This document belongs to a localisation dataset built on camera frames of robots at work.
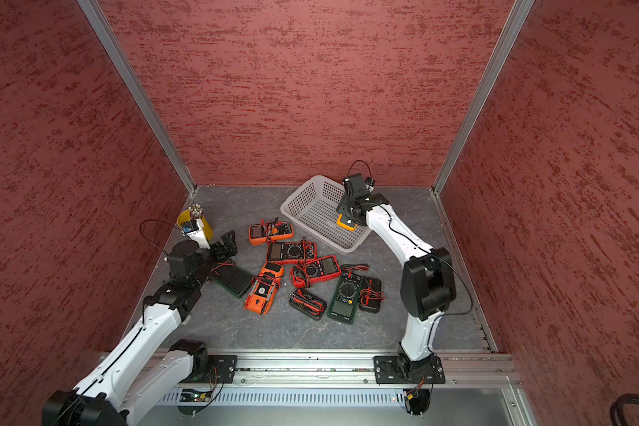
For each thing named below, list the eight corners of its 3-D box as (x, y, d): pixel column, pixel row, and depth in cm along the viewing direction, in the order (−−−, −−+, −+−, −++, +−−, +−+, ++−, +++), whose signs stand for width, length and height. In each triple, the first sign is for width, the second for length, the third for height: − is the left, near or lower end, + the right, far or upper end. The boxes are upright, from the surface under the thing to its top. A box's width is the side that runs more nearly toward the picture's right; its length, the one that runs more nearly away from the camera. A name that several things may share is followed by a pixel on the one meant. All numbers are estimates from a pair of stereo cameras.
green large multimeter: (325, 316, 86) (325, 313, 84) (344, 262, 99) (344, 258, 96) (352, 325, 84) (353, 322, 82) (367, 269, 97) (368, 265, 95)
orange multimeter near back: (251, 246, 102) (249, 240, 99) (251, 231, 107) (248, 224, 103) (295, 239, 105) (294, 232, 101) (293, 224, 109) (292, 217, 106)
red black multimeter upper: (266, 263, 97) (265, 258, 95) (269, 245, 102) (268, 240, 99) (317, 263, 98) (316, 258, 95) (317, 246, 102) (317, 240, 100)
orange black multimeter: (242, 308, 87) (239, 304, 83) (263, 264, 97) (261, 259, 94) (267, 316, 85) (265, 312, 82) (286, 270, 96) (284, 265, 92)
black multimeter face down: (359, 313, 87) (361, 308, 83) (357, 281, 94) (358, 275, 90) (383, 313, 87) (386, 308, 83) (379, 281, 94) (381, 275, 90)
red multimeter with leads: (295, 293, 90) (293, 287, 86) (289, 274, 95) (287, 268, 91) (342, 276, 94) (342, 270, 90) (334, 259, 99) (334, 252, 95)
